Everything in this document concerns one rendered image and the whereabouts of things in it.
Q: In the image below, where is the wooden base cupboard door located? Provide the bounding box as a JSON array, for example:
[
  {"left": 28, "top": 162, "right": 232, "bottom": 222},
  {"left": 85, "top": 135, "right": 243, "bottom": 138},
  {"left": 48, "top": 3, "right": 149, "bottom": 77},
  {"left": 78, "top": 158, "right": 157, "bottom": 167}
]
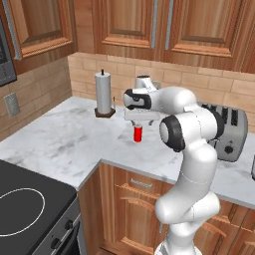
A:
[
  {"left": 193, "top": 198, "right": 255, "bottom": 255},
  {"left": 113, "top": 191, "right": 168, "bottom": 255}
]

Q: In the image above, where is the grey oven front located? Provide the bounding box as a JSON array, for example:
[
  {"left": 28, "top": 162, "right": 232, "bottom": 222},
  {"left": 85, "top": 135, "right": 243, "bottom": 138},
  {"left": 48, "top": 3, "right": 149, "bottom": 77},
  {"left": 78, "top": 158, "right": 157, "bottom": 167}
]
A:
[{"left": 31, "top": 196, "right": 88, "bottom": 255}]

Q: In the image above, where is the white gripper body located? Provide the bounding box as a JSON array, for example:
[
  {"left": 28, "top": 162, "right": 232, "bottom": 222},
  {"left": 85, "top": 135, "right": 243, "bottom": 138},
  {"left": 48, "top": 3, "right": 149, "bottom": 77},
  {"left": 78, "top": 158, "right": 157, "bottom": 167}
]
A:
[{"left": 124, "top": 108, "right": 164, "bottom": 123}]

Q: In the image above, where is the wooden wall cupboard door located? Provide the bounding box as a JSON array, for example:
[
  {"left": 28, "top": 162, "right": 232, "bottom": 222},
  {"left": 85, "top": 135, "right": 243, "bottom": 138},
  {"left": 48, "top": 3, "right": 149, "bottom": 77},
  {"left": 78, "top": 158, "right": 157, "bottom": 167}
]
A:
[
  {"left": 92, "top": 0, "right": 161, "bottom": 60},
  {"left": 0, "top": 0, "right": 78, "bottom": 62},
  {"left": 163, "top": 0, "right": 255, "bottom": 69}
]

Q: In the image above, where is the paper towel roll on holder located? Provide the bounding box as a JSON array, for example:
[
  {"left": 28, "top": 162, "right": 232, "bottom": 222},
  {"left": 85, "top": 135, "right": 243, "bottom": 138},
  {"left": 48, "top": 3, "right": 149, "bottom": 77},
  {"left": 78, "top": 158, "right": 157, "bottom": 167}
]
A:
[{"left": 94, "top": 68, "right": 117, "bottom": 120}]

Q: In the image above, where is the black oven knob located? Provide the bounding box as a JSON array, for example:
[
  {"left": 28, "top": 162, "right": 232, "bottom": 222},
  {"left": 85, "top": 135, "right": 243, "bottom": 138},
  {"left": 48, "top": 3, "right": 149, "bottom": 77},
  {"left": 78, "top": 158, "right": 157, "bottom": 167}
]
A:
[
  {"left": 64, "top": 219, "right": 75, "bottom": 231},
  {"left": 50, "top": 238, "right": 62, "bottom": 250}
]

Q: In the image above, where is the silver drawer handle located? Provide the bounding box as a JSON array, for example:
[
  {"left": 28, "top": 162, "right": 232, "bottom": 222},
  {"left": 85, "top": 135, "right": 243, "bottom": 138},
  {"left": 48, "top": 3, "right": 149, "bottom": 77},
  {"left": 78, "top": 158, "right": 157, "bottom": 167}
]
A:
[{"left": 129, "top": 177, "right": 154, "bottom": 189}]

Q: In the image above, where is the black stove hob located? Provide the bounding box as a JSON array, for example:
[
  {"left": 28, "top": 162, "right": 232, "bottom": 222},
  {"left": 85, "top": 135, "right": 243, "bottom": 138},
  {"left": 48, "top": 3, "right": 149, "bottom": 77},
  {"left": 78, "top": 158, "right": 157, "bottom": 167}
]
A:
[{"left": 0, "top": 158, "right": 79, "bottom": 255}]

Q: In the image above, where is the silver cupboard door handle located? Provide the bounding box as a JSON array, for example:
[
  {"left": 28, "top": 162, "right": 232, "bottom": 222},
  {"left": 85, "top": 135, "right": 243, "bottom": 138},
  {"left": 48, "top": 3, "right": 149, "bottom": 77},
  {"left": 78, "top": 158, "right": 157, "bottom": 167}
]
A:
[
  {"left": 165, "top": 0, "right": 175, "bottom": 51},
  {"left": 1, "top": 0, "right": 22, "bottom": 62},
  {"left": 150, "top": 0, "right": 159, "bottom": 50}
]

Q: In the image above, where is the grey wall socket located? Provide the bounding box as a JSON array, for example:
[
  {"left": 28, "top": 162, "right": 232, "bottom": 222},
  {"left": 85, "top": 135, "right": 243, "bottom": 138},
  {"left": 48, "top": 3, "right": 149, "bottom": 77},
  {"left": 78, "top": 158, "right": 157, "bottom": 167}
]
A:
[{"left": 3, "top": 92, "right": 21, "bottom": 118}]

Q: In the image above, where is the red soda can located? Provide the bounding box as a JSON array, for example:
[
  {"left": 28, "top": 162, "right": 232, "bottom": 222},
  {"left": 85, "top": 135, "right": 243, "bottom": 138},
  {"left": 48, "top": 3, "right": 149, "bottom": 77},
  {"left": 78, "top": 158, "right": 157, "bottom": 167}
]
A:
[{"left": 132, "top": 123, "right": 143, "bottom": 143}]

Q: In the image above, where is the wooden drawer front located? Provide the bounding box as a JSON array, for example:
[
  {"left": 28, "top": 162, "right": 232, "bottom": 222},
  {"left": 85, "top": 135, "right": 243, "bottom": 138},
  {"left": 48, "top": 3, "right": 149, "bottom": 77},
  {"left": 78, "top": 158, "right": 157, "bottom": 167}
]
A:
[{"left": 112, "top": 166, "right": 176, "bottom": 200}]

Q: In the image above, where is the silver toaster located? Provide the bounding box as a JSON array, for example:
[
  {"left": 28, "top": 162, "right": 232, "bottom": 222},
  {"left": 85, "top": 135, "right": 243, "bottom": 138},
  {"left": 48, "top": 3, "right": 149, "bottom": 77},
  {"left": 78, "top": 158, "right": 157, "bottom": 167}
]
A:
[{"left": 196, "top": 102, "right": 250, "bottom": 163}]

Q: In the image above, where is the wooden curved door handle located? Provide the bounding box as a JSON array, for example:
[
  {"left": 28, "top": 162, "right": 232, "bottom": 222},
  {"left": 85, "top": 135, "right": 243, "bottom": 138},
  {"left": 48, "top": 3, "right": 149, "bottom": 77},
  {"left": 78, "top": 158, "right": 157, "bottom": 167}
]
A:
[{"left": 201, "top": 221, "right": 228, "bottom": 239}]

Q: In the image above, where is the grey microwave oven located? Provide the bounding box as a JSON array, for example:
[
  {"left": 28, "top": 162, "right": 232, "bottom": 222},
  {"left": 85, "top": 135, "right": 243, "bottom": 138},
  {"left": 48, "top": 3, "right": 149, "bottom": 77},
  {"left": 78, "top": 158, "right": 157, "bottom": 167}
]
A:
[{"left": 0, "top": 15, "right": 18, "bottom": 88}]

